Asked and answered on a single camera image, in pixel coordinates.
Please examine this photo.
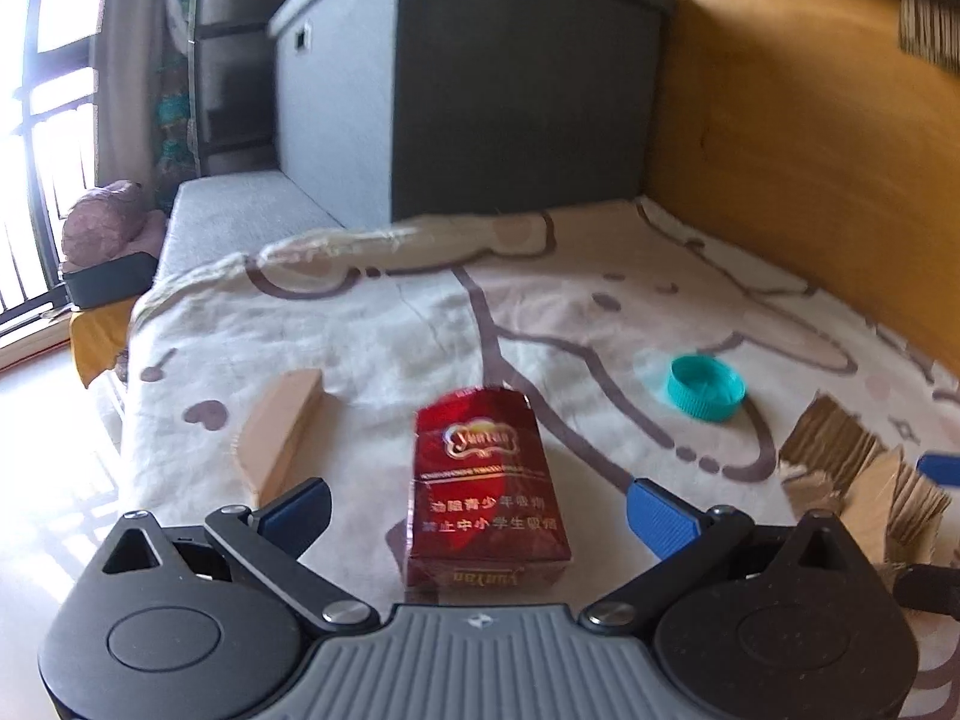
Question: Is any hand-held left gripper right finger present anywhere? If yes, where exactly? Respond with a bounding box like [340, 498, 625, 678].
[581, 478, 890, 628]

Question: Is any grey fabric storage box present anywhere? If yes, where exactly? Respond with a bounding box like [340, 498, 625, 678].
[268, 0, 677, 230]

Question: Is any pink plush toy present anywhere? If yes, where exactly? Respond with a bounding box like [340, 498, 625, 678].
[60, 180, 170, 272]

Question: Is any teal bottle cap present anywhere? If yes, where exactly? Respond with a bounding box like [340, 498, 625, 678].
[667, 354, 749, 422]

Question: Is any torn corrugated cardboard piece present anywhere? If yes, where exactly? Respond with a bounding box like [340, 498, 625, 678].
[844, 446, 953, 565]
[778, 393, 887, 520]

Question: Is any wooden block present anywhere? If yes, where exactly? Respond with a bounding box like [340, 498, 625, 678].
[232, 367, 326, 511]

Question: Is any white green package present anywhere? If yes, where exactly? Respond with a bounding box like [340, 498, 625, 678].
[166, 0, 200, 55]

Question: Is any black shelf unit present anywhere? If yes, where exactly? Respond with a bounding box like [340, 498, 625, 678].
[191, 0, 283, 178]

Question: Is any cartoon printed bed sheet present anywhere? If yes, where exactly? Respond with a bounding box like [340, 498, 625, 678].
[120, 199, 960, 720]

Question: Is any beige curtain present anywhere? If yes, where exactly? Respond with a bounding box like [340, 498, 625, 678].
[90, 0, 203, 196]

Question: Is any grey mattress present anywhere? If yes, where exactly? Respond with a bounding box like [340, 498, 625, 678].
[154, 169, 347, 287]

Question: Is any teal patterned bag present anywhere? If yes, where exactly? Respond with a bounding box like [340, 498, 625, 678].
[153, 60, 200, 212]

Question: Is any black window railing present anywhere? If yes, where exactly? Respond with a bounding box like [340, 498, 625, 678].
[0, 45, 98, 352]

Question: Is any red cigarette pack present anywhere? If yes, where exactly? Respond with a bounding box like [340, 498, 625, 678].
[401, 384, 577, 605]

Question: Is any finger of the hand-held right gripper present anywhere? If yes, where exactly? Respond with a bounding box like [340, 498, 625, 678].
[895, 565, 960, 617]
[918, 452, 960, 489]

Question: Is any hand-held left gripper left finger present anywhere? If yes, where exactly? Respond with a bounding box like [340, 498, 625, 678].
[101, 476, 380, 628]

